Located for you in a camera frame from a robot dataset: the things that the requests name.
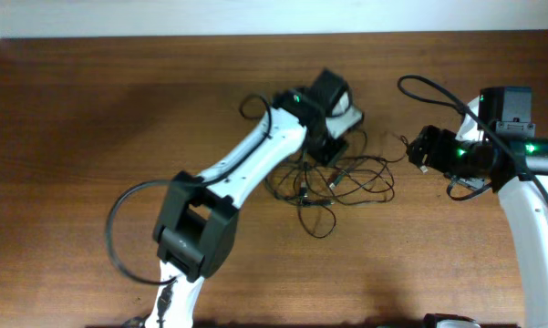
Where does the black USB cable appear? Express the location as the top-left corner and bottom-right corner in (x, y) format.
(264, 129), (429, 241)

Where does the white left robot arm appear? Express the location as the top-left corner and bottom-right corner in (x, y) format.
(144, 69), (352, 327)

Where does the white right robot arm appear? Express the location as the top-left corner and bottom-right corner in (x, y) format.
(407, 87), (548, 327)

